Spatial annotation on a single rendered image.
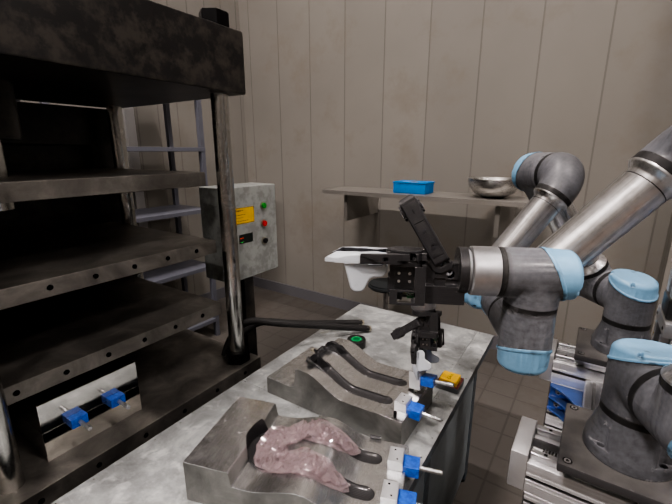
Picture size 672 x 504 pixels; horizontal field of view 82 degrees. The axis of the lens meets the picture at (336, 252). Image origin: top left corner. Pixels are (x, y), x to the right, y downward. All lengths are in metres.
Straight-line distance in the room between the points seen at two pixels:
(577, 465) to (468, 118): 2.76
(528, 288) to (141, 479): 1.03
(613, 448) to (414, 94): 3.00
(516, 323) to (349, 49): 3.46
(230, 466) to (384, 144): 3.02
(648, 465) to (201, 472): 0.90
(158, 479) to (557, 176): 1.28
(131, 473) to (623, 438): 1.13
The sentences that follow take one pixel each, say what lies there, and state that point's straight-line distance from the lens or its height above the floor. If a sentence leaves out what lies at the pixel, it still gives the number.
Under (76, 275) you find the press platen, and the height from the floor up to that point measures 1.28.
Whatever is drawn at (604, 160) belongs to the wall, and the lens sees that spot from 3.20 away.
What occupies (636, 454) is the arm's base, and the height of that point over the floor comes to 1.08.
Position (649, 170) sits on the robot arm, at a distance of 0.79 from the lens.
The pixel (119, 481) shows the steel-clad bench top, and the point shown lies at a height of 0.80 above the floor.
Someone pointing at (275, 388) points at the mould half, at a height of 0.83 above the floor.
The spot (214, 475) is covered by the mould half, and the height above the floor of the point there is 0.89.
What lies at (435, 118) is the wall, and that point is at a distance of 3.43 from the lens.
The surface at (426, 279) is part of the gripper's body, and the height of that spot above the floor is 1.42.
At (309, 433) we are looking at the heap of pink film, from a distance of 1.10.
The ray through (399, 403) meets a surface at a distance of 1.20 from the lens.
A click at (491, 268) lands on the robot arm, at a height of 1.45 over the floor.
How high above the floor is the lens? 1.61
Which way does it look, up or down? 14 degrees down
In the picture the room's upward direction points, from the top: straight up
